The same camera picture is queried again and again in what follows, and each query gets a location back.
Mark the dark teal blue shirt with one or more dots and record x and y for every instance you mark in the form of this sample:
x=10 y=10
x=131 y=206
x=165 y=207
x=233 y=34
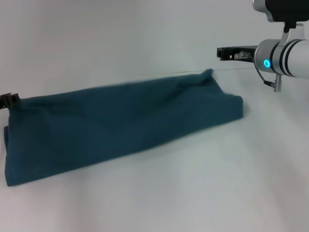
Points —
x=120 y=125

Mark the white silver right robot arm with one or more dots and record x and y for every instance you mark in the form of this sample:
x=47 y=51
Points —
x=285 y=58

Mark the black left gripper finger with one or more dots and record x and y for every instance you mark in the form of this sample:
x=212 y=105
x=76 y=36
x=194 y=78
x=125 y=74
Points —
x=9 y=100

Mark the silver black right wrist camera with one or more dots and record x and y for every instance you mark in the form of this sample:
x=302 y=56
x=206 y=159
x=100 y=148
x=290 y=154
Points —
x=282 y=12

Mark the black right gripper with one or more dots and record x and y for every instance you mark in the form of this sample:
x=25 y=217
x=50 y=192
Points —
x=243 y=53

